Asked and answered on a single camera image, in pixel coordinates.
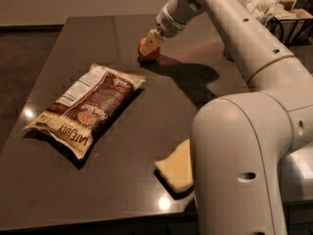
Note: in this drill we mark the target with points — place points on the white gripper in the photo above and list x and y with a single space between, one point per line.
168 25

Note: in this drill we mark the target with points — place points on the red apple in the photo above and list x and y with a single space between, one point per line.
151 57

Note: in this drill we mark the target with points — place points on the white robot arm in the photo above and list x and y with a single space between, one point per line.
238 140

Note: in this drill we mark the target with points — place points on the brown chip bag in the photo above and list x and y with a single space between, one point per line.
87 106

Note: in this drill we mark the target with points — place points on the yellow sponge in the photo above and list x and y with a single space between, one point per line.
176 169

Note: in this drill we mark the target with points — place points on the black wire basket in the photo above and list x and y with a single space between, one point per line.
291 31

